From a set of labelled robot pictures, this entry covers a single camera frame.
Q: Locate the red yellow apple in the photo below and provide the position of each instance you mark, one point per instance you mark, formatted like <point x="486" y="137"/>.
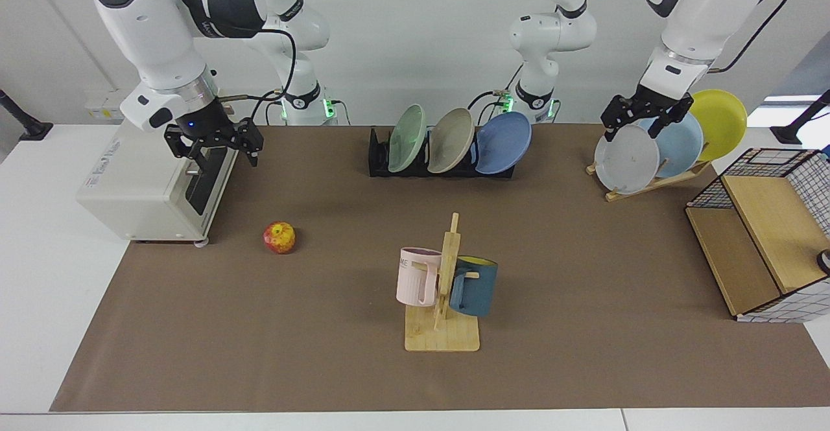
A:
<point x="279" y="238"/>

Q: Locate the light blue plate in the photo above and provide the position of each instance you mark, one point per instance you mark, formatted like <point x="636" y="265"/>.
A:
<point x="681" y="142"/>

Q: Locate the grey plate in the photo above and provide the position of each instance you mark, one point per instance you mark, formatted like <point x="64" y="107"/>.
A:
<point x="626" y="160"/>

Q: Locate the wooden plate rack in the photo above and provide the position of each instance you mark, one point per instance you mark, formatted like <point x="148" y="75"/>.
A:
<point x="648" y="185"/>

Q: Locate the yellow plate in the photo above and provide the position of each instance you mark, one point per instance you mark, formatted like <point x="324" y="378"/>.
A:
<point x="723" y="120"/>

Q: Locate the black dish rack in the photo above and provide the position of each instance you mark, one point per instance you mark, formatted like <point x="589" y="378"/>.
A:
<point x="377" y="155"/>

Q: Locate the pale green plate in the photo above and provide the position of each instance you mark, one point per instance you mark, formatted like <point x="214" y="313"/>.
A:
<point x="407" y="138"/>

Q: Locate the beige plate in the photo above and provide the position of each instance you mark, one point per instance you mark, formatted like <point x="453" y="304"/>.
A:
<point x="450" y="140"/>

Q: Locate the pale toaster oven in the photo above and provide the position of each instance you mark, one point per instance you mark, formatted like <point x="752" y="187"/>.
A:
<point x="136" y="191"/>

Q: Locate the black stand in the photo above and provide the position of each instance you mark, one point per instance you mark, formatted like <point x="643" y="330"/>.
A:
<point x="29" y="126"/>
<point x="794" y="129"/>

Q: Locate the brown table cloth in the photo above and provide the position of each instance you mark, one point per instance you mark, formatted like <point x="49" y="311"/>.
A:
<point x="292" y="340"/>

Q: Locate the pink mug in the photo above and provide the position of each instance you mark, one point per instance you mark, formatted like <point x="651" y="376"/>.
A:
<point x="415" y="282"/>

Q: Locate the dark blue mug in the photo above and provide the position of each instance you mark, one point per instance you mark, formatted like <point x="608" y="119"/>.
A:
<point x="476" y="288"/>

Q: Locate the wooden mug stand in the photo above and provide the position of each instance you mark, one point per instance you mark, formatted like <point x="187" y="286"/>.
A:
<point x="444" y="337"/>

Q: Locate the white wall socket strip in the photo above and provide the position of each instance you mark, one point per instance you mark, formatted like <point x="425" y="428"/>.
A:
<point x="104" y="110"/>

